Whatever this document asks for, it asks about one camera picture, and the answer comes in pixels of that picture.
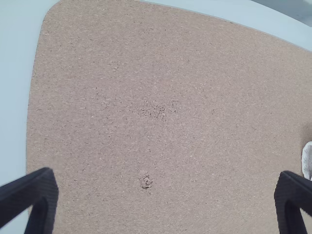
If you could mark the pale towel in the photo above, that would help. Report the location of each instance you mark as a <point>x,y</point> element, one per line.
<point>307,161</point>

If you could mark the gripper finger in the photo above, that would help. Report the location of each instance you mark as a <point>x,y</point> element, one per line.
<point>282,200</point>
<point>46,195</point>

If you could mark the cork mat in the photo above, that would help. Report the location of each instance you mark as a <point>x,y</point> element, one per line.
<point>156,97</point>

